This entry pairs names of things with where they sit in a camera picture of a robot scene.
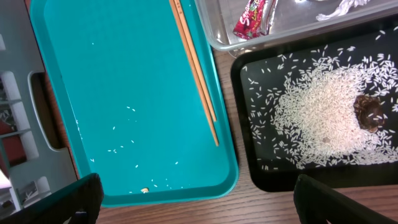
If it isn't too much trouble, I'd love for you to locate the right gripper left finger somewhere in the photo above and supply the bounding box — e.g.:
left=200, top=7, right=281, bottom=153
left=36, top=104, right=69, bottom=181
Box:
left=1, top=173, right=104, bottom=224

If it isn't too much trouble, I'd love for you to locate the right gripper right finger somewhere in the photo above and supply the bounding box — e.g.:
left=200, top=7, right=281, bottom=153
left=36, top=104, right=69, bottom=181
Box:
left=294, top=174, right=397, bottom=224

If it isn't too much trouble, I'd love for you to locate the wooden chopstick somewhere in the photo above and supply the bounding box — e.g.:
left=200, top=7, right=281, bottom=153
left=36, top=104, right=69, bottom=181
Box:
left=169, top=0, right=219, bottom=146
left=174, top=0, right=217, bottom=121

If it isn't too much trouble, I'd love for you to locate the red snack wrapper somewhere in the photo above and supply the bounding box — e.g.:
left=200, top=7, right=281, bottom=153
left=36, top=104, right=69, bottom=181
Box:
left=233, top=0, right=278, bottom=40

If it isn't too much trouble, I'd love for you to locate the white paper napkin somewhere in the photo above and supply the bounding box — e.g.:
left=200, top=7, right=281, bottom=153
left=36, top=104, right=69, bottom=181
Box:
left=316, top=0, right=369, bottom=21

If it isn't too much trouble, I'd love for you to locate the clear plastic waste bin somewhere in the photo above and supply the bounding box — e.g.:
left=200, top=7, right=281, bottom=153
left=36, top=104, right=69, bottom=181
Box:
left=195, top=0, right=397, bottom=54

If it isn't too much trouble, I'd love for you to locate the grey plastic dish rack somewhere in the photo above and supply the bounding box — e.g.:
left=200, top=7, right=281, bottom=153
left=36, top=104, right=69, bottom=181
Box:
left=1, top=0, right=76, bottom=213

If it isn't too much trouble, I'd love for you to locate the black rectangular tray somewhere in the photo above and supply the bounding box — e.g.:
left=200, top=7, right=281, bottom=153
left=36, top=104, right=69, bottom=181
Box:
left=231, top=14, right=397, bottom=192

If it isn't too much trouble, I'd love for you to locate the spilled rice pile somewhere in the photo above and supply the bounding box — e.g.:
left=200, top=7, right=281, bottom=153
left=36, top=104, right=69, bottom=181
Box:
left=242, top=44, right=397, bottom=169

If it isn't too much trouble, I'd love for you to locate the teal plastic serving tray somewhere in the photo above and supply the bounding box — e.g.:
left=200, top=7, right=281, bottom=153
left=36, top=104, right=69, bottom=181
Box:
left=30, top=0, right=239, bottom=207

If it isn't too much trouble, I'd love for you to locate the brown food lump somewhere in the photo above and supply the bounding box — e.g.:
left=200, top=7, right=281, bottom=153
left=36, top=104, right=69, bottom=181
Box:
left=353, top=95, right=384, bottom=133

